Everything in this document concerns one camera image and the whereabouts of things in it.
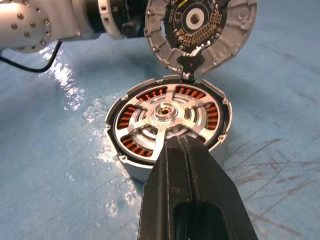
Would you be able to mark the black rotor silver spokes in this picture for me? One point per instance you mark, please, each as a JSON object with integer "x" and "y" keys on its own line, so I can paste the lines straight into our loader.
{"x": 165, "y": 117}

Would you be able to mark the grey motor cover circuit board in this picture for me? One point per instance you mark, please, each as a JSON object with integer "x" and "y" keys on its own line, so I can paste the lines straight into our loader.
{"x": 160, "y": 42}

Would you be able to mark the grey motor housing copper coils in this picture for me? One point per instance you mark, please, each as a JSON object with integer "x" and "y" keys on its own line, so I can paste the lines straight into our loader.
{"x": 112, "y": 130}

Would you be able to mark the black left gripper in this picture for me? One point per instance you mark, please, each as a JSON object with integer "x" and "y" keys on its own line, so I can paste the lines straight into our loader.
{"x": 132, "y": 27}

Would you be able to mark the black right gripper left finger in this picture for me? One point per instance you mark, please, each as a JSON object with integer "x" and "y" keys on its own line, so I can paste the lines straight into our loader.
{"x": 165, "y": 190}

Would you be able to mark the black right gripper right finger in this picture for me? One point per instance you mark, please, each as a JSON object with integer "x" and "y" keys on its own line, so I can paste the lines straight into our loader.
{"x": 215, "y": 185}

